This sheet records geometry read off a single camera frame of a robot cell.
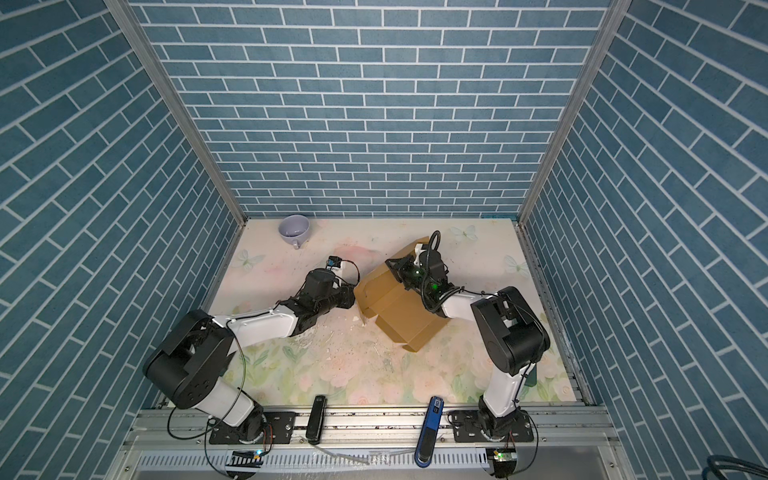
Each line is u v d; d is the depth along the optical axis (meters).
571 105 0.87
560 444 0.73
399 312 0.97
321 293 0.71
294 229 1.15
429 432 0.72
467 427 0.74
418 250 0.90
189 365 0.45
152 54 0.77
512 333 0.50
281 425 0.74
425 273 0.72
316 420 0.75
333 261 0.81
